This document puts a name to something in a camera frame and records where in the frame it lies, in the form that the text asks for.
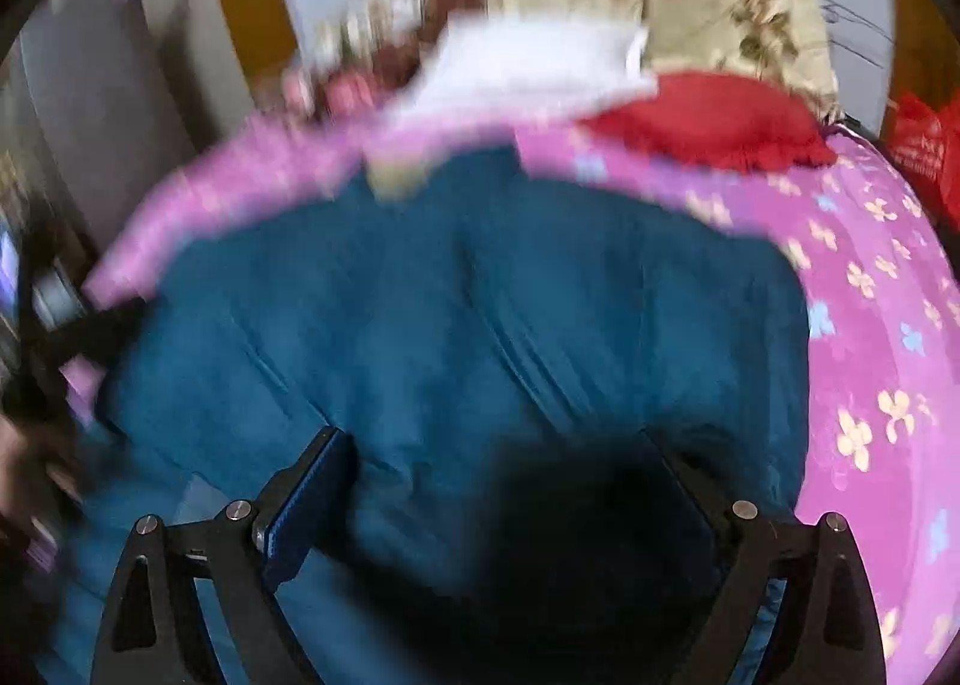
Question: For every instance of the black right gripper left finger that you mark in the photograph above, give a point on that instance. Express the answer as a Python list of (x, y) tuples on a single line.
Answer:
[(153, 630)]

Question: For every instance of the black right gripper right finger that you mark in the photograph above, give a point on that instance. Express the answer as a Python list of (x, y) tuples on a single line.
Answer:
[(736, 588)]

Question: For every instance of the teal puffer jacket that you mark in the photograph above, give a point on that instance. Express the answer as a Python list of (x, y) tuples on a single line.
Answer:
[(515, 360)]

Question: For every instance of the pink floral bed sheet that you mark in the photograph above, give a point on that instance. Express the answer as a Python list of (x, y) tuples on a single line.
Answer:
[(882, 310)]

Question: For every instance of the red shopping bag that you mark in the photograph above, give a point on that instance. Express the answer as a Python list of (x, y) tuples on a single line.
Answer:
[(925, 146)]

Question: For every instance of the red ruffled pillow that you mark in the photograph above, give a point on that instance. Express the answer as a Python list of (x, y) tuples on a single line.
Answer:
[(722, 121)]

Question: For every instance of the grey wardrobe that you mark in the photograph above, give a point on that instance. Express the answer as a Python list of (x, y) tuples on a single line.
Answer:
[(110, 96)]

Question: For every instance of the white folded cloth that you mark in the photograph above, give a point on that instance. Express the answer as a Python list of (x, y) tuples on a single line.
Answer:
[(493, 66)]

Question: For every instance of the brown patterned blanket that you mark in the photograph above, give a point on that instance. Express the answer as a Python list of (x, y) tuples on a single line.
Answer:
[(364, 56)]

